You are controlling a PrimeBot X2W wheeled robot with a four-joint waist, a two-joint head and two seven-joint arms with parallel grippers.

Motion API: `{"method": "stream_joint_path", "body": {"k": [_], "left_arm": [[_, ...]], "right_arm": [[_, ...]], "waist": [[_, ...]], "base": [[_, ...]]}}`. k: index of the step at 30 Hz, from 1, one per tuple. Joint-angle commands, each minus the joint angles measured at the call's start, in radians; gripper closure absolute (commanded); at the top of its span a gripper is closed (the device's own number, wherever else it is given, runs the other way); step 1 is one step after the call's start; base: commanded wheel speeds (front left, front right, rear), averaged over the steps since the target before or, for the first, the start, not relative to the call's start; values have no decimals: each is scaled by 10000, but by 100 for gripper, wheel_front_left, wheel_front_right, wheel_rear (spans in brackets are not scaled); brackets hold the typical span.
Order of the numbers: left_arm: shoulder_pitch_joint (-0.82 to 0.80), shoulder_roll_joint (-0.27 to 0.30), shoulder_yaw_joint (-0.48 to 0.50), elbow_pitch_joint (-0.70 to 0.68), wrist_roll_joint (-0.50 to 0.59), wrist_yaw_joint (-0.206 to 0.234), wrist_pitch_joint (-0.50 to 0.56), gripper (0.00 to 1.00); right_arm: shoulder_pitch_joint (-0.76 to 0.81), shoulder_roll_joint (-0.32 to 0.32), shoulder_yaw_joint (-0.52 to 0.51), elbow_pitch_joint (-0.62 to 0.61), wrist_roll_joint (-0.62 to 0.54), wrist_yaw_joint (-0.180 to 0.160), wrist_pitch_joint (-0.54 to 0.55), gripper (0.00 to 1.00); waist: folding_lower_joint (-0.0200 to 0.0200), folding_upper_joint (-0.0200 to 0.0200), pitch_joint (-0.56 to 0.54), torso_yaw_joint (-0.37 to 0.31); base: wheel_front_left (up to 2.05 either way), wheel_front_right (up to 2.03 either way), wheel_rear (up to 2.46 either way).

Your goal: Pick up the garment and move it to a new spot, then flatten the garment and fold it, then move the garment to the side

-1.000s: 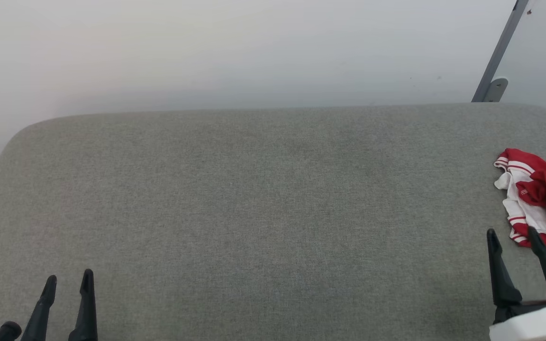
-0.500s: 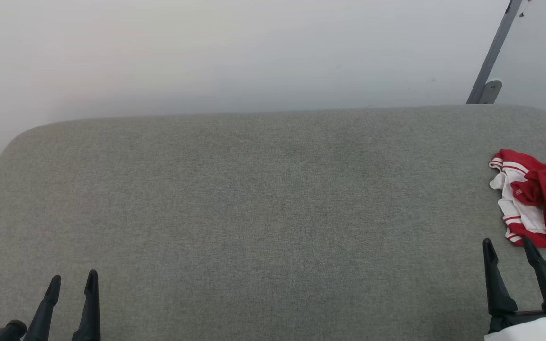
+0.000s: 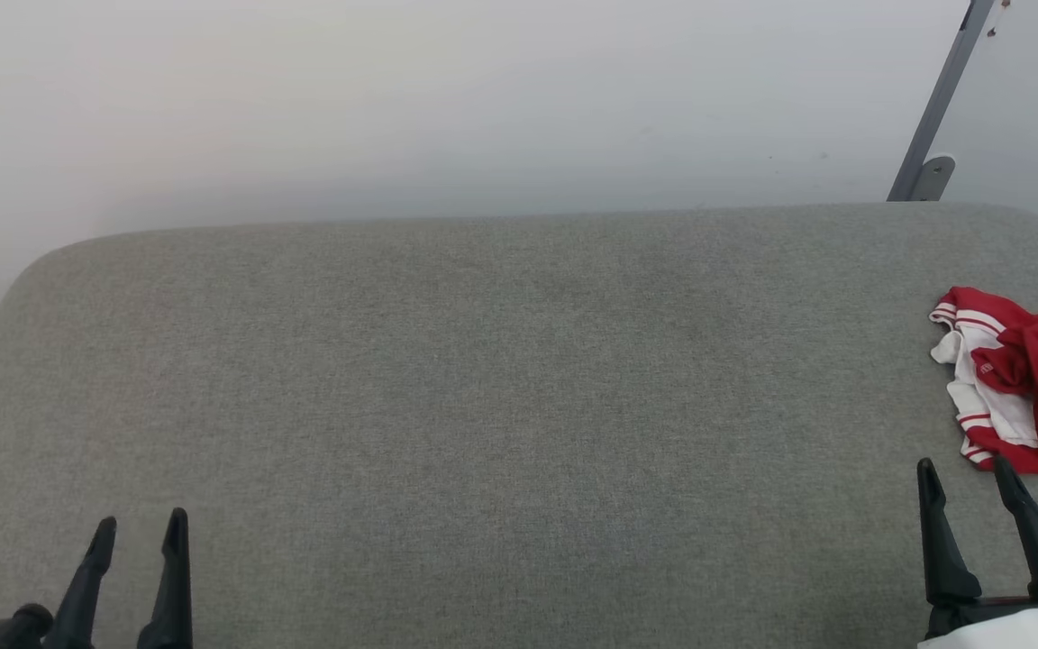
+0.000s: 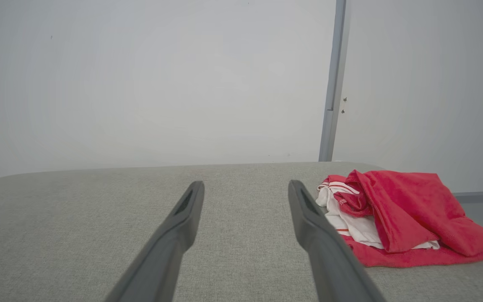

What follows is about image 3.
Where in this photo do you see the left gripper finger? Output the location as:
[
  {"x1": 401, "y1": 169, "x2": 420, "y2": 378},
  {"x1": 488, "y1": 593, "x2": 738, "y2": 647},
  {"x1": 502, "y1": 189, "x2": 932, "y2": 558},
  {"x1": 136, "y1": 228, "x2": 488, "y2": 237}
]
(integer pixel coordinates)
[
  {"x1": 135, "y1": 507, "x2": 194, "y2": 649},
  {"x1": 41, "y1": 515, "x2": 119, "y2": 649}
]

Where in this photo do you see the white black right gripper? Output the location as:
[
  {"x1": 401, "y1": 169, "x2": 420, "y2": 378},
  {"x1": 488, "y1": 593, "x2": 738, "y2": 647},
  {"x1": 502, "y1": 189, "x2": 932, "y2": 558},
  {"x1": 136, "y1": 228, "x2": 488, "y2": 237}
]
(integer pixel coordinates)
[{"x1": 915, "y1": 454, "x2": 1038, "y2": 649}]

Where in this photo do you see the grey fabric sofa cushion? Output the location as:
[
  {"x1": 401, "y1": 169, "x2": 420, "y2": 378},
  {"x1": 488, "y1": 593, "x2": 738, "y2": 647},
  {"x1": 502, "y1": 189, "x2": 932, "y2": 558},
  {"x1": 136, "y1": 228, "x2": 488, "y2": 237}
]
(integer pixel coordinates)
[{"x1": 0, "y1": 202, "x2": 1038, "y2": 649}]

